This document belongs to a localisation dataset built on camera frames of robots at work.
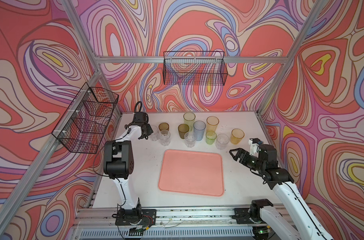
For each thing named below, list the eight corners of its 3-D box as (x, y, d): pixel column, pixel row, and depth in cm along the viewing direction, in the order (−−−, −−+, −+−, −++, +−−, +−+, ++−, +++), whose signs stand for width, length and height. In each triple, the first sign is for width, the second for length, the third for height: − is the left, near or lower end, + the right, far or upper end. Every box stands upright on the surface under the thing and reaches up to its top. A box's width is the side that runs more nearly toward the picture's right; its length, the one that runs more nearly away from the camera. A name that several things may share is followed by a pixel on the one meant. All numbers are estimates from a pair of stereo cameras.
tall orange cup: (205, 136, 107) (207, 124, 97) (204, 127, 112) (206, 115, 101) (216, 136, 107) (219, 124, 96) (215, 127, 112) (218, 115, 101)
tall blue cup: (193, 140, 105) (194, 129, 94) (192, 132, 109) (193, 120, 99) (204, 140, 105) (206, 129, 94) (203, 132, 109) (205, 120, 99)
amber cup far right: (229, 144, 102) (232, 137, 96) (227, 135, 107) (230, 128, 101) (242, 144, 102) (245, 137, 96) (239, 135, 107) (242, 128, 101)
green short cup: (205, 145, 103) (207, 138, 97) (204, 137, 107) (206, 130, 101) (215, 145, 103) (217, 138, 97) (214, 137, 107) (216, 130, 101)
